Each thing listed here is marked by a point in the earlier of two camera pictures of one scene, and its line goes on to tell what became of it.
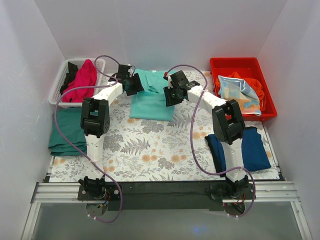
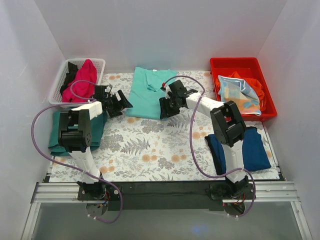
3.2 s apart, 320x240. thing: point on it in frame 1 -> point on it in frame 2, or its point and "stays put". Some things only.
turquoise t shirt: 151,103 stays put
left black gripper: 137,83 -> 116,103
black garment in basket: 69,77 stays put
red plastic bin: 248,67 stays put
